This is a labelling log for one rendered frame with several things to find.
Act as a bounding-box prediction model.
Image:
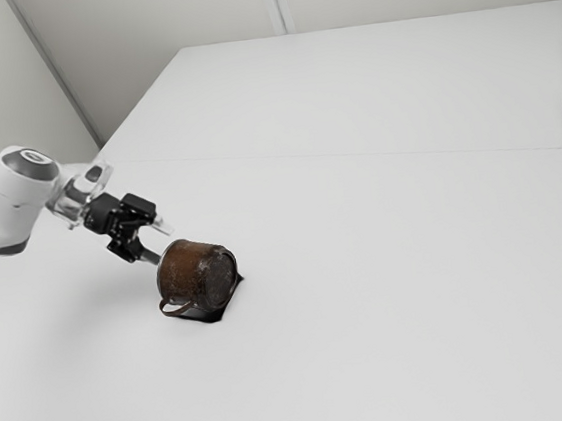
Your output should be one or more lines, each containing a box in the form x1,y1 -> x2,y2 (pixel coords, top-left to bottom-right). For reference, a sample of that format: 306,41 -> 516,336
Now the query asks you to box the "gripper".
79,185 -> 180,272

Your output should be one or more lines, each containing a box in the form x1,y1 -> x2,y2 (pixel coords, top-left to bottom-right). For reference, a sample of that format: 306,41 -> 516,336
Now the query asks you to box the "rusty brown metal mug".
151,232 -> 243,319

